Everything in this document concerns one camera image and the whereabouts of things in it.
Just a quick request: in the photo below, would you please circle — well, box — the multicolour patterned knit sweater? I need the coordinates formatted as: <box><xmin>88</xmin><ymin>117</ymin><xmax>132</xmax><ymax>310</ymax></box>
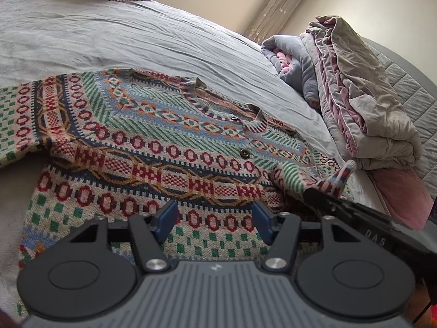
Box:
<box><xmin>0</xmin><ymin>67</ymin><xmax>358</xmax><ymax>318</ymax></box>

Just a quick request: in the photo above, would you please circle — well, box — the pink pillow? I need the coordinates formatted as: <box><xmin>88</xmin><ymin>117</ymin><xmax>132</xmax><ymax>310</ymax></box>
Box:
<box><xmin>368</xmin><ymin>169</ymin><xmax>433</xmax><ymax>230</ymax></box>

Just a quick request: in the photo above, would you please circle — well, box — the beige and pink comforter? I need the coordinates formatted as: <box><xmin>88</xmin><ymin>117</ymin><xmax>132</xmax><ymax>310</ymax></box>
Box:
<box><xmin>301</xmin><ymin>16</ymin><xmax>422</xmax><ymax>170</ymax></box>

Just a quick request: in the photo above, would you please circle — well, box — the grey blue folded blanket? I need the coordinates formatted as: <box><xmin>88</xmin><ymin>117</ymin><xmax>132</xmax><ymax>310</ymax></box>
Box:
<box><xmin>261</xmin><ymin>35</ymin><xmax>321</xmax><ymax>110</ymax></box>

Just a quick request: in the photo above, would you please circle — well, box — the grey quilted headboard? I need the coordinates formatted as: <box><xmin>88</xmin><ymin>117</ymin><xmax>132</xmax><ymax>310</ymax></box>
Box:
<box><xmin>363</xmin><ymin>38</ymin><xmax>437</xmax><ymax>198</ymax></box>

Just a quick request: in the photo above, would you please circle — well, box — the beige window curtain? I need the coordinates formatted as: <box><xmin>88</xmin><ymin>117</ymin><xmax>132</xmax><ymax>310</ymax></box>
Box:
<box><xmin>244</xmin><ymin>0</ymin><xmax>302</xmax><ymax>45</ymax></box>

